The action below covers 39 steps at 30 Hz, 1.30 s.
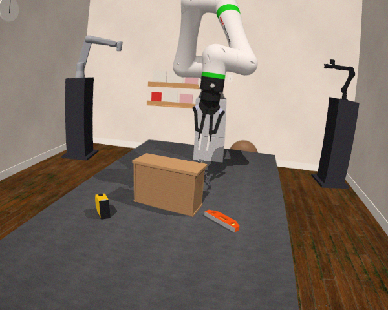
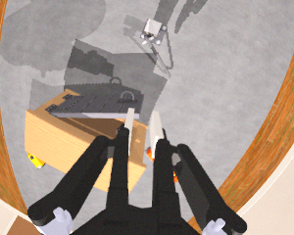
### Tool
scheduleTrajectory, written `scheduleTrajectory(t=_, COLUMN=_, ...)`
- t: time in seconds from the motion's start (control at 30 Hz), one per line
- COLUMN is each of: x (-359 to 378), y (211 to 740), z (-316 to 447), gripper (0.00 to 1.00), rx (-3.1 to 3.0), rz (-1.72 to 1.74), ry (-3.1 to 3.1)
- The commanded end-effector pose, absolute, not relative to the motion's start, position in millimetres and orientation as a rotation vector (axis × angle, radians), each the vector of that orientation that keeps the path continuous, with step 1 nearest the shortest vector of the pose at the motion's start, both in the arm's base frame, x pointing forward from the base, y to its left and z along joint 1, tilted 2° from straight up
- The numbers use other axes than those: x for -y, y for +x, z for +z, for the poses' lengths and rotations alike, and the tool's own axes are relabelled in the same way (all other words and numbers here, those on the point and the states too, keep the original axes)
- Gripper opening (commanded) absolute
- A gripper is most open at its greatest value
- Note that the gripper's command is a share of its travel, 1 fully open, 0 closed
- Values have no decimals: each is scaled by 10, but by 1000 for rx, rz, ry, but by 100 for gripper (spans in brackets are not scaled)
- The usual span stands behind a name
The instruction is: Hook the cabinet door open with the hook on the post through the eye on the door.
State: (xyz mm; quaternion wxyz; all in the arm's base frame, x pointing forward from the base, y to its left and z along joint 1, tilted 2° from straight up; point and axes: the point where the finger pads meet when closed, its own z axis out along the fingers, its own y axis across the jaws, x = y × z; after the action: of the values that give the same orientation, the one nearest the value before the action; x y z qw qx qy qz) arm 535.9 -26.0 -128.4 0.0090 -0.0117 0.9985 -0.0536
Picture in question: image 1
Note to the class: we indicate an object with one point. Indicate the tan wooden cabinet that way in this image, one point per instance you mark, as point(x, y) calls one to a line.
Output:
point(169, 183)

